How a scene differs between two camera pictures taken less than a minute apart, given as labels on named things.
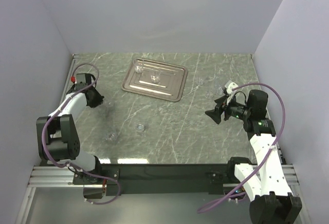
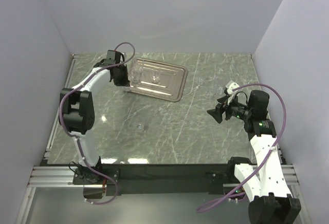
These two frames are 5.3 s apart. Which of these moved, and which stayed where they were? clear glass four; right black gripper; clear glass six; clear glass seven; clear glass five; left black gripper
Moved: clear glass four; left black gripper
Stayed: clear glass seven; right black gripper; clear glass five; clear glass six
